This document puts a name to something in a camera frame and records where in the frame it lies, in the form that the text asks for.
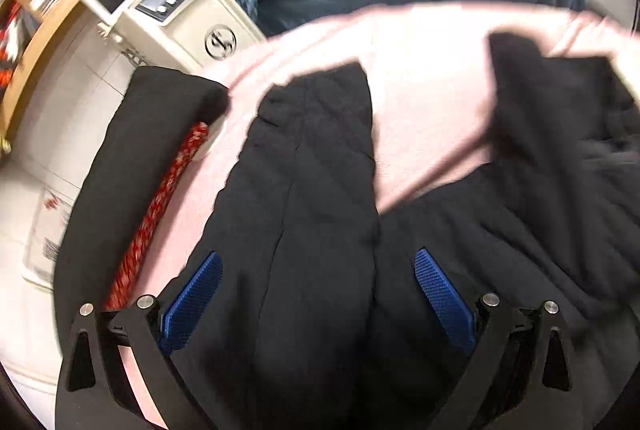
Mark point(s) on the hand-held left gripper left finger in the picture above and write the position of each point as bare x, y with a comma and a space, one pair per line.
195, 300

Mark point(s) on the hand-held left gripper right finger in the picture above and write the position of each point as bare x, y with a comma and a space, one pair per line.
445, 295

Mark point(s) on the black quilted jacket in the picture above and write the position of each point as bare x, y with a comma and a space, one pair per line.
310, 260

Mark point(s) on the red floral cloth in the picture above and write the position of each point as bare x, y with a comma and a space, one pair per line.
165, 195

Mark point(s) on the black folded cushion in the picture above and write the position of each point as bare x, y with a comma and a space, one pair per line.
135, 160

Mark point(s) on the white machine with screen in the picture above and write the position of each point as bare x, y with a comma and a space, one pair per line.
190, 35

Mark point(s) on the colourful cloth pile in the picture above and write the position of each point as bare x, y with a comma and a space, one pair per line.
12, 40

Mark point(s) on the white wall sign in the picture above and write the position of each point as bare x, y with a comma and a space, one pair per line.
50, 230

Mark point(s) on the wooden wall shelf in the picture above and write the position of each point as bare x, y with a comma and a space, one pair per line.
45, 35

